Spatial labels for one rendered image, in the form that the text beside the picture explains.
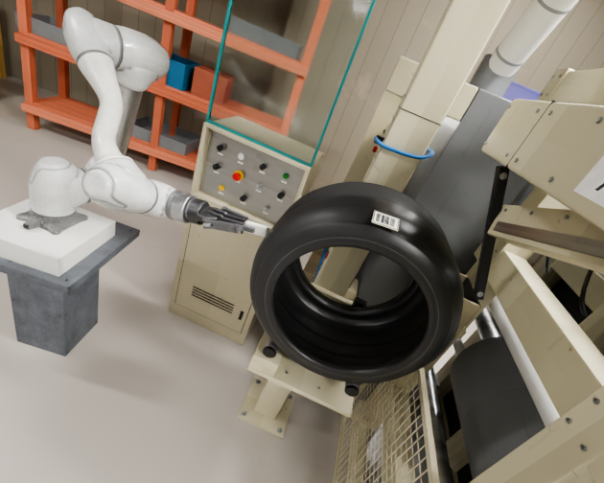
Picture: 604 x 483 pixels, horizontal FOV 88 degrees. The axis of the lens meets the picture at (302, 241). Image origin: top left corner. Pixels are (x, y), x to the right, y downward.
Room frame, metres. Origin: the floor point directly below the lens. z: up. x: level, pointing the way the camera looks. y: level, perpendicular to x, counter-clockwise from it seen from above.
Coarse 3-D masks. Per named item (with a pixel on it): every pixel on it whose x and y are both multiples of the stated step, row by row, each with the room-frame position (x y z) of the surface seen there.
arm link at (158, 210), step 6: (156, 180) 0.80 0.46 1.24; (156, 186) 0.75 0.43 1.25; (162, 186) 0.78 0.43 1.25; (168, 186) 0.80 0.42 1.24; (156, 192) 0.74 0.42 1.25; (162, 192) 0.76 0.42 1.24; (168, 192) 0.78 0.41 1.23; (156, 198) 0.73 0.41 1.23; (162, 198) 0.75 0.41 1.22; (156, 204) 0.73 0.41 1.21; (162, 204) 0.75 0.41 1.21; (150, 210) 0.72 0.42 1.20; (156, 210) 0.73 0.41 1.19; (162, 210) 0.75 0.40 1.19; (150, 216) 0.75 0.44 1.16; (156, 216) 0.75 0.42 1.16; (162, 216) 0.76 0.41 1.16
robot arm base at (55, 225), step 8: (16, 216) 0.94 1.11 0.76; (24, 216) 0.96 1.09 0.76; (32, 216) 0.96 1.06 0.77; (40, 216) 0.96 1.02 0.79; (72, 216) 1.04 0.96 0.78; (80, 216) 1.09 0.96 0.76; (24, 224) 0.91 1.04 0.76; (32, 224) 0.92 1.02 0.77; (40, 224) 0.95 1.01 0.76; (48, 224) 0.96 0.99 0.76; (56, 224) 0.98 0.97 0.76; (64, 224) 1.00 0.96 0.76; (72, 224) 1.04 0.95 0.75; (56, 232) 0.95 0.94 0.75
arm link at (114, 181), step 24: (96, 72) 0.92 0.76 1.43; (120, 96) 0.93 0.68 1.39; (96, 120) 0.77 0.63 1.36; (120, 120) 0.85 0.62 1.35; (96, 144) 0.69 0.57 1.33; (96, 168) 0.61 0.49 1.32; (120, 168) 0.65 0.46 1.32; (96, 192) 0.58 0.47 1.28; (120, 192) 0.61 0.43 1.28; (144, 192) 0.68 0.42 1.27
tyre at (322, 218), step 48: (336, 192) 0.79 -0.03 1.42; (384, 192) 0.82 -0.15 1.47; (288, 240) 0.66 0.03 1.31; (336, 240) 0.65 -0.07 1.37; (384, 240) 0.65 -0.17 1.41; (432, 240) 0.68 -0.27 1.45; (288, 288) 0.90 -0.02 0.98; (432, 288) 0.64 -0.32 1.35; (288, 336) 0.66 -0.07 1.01; (336, 336) 0.85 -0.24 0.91; (384, 336) 0.85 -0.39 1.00; (432, 336) 0.64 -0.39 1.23
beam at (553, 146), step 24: (504, 120) 0.97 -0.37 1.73; (528, 120) 0.84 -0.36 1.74; (552, 120) 0.73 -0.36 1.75; (576, 120) 0.66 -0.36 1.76; (600, 120) 0.59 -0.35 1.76; (504, 144) 0.87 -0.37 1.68; (528, 144) 0.76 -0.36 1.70; (552, 144) 0.67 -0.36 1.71; (576, 144) 0.61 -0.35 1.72; (600, 144) 0.55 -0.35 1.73; (528, 168) 0.69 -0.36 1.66; (552, 168) 0.62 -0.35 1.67; (576, 168) 0.56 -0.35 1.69; (552, 192) 0.57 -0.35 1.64; (600, 216) 0.44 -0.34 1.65
